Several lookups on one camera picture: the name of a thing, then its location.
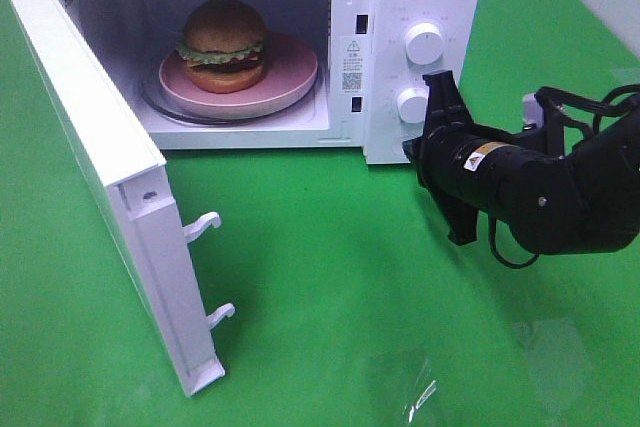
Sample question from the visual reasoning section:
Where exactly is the pink round plate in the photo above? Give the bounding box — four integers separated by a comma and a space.
159, 32, 318, 121

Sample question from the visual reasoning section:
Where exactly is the clear tape patch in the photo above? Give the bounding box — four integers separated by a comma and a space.
513, 317, 593, 411
359, 346, 441, 423

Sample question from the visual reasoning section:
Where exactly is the clear tape patch right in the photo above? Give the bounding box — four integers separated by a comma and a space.
513, 317, 593, 411

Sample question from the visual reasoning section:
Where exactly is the glass microwave turntable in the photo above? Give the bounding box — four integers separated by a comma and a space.
140, 75, 329, 130

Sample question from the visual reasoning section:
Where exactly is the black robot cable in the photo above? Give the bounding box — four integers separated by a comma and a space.
487, 84, 640, 269

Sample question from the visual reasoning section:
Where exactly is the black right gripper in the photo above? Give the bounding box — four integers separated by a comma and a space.
402, 70, 516, 245

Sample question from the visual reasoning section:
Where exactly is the white microwave door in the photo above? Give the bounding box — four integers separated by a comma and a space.
10, 0, 235, 396

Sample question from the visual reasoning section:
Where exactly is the white microwave oven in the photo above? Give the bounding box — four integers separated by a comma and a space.
58, 0, 477, 164

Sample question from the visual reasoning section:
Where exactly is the burger with lettuce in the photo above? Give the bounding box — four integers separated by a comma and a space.
176, 0, 267, 94

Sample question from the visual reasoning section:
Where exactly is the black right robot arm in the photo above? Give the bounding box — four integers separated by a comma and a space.
403, 71, 639, 256

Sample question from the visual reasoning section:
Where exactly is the white microwave knob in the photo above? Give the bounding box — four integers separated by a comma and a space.
404, 22, 444, 65
396, 87, 429, 124

